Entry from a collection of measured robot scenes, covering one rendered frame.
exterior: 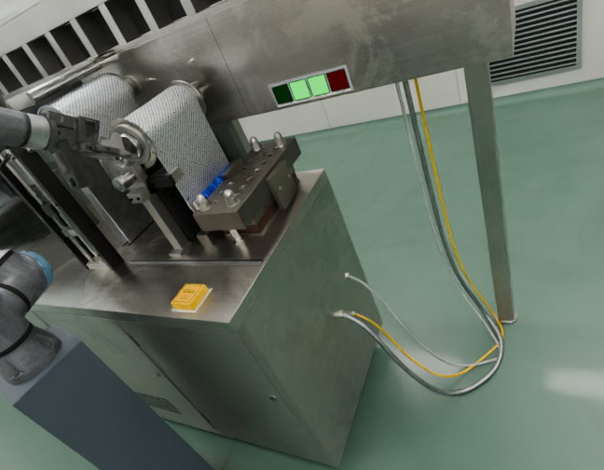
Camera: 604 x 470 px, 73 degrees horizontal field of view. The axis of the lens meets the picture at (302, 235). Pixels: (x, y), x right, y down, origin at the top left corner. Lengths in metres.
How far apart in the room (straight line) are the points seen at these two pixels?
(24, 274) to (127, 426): 0.53
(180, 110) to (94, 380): 0.79
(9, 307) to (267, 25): 0.97
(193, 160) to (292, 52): 0.41
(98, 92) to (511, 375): 1.71
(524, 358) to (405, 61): 1.21
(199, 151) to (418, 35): 0.68
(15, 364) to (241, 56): 1.01
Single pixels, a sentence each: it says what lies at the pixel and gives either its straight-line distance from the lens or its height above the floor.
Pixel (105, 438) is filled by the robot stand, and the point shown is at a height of 0.62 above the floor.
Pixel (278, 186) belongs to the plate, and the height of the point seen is 0.98.
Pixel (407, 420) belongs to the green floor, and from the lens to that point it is 1.73.
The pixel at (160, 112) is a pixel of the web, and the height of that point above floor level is 1.28.
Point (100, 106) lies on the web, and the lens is 1.40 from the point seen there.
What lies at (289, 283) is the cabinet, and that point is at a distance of 1.17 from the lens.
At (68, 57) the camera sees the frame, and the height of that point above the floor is 1.49.
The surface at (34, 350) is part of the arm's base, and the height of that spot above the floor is 0.95.
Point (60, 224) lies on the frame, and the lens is 1.51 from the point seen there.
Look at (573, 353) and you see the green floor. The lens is 1.86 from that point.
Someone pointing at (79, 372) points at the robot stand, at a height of 0.83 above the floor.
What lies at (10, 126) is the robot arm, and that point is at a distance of 1.04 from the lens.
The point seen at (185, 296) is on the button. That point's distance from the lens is 1.08.
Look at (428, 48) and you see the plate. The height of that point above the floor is 1.21.
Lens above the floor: 1.50
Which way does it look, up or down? 33 degrees down
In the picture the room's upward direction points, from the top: 25 degrees counter-clockwise
